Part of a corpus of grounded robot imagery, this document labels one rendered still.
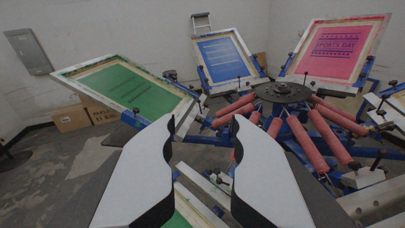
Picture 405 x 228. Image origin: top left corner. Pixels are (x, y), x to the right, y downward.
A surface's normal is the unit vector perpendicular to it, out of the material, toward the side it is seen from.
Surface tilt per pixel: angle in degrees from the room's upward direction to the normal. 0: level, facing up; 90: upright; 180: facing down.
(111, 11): 90
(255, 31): 90
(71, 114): 88
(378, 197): 58
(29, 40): 90
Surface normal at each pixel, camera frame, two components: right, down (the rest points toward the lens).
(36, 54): 0.25, 0.46
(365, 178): 0.15, -0.07
